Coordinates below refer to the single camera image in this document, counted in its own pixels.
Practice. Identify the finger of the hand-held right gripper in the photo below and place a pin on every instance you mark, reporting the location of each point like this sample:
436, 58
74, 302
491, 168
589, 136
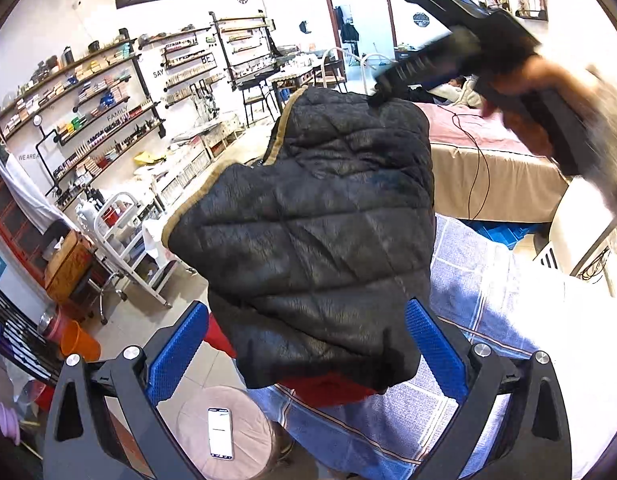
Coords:
423, 67

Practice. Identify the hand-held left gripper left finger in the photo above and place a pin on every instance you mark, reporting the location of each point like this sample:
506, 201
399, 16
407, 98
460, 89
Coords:
181, 355

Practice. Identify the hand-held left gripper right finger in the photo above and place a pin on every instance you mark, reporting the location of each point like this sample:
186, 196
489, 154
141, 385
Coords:
433, 350

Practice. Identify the black quilted jacket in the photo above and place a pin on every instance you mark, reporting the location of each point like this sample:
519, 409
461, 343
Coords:
298, 220

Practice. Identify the person's right hand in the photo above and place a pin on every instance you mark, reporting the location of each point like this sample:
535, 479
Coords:
548, 72

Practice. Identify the red framed doorway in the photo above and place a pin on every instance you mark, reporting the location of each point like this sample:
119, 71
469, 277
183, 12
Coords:
361, 20

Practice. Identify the chrome swivel stool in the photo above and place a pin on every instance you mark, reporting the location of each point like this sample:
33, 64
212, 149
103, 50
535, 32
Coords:
111, 300

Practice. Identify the white smartphone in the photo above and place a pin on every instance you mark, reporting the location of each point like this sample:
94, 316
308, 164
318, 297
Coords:
221, 435

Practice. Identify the blue checked blanket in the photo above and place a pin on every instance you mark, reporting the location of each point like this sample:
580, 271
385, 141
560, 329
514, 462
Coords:
513, 300

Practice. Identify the orange bucket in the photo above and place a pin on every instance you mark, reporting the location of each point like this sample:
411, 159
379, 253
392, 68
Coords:
81, 342

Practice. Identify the round pink cushioned stool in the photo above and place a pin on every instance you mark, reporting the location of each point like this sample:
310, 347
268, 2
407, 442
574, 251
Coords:
258, 425

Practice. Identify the white trolley cart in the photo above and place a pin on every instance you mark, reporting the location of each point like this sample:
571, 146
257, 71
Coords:
138, 252

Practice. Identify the red garment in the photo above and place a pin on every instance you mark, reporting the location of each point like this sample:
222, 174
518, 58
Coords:
328, 390

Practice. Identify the cluttered work table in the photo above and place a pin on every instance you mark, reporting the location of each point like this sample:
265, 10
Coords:
298, 77

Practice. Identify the blue plastic crate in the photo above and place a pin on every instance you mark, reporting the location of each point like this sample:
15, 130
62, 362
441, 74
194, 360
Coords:
498, 234

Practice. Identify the massage bed with pink cover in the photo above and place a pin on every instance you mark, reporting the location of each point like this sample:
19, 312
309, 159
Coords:
508, 170

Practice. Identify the wooden cabinet box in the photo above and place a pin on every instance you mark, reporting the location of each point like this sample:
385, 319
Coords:
68, 270

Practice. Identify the black slatted rack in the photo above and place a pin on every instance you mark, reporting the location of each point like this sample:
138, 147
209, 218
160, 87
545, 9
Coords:
18, 340

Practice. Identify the black metal chair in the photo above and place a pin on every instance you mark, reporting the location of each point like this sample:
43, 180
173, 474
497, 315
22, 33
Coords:
258, 95

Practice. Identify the white display counter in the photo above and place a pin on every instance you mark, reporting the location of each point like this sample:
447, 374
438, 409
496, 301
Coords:
188, 170

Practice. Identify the pink plastic container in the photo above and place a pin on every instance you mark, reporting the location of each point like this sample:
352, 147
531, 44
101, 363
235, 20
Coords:
9, 425

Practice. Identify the white standing appliance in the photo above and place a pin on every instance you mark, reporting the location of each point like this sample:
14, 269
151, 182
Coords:
573, 225

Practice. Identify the yellow bag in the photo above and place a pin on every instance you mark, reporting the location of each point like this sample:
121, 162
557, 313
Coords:
148, 160

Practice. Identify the red wooden lattice cabinet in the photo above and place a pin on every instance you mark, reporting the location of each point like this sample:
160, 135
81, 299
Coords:
8, 220

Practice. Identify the white hanging cloth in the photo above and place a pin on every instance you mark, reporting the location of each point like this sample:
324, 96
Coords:
23, 180

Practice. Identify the black round wall sign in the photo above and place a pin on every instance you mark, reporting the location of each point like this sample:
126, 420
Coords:
421, 19

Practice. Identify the small wall shelf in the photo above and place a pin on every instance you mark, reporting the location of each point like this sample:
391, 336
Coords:
530, 12

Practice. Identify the pipe wall shelf with products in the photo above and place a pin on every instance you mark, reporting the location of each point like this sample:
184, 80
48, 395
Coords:
243, 45

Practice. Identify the medium pipe wall shelf unit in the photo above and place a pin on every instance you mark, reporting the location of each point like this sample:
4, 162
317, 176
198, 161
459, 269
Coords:
188, 65

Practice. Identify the long pipe wall shelf unit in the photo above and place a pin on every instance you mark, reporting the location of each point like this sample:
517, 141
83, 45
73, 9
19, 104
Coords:
88, 110

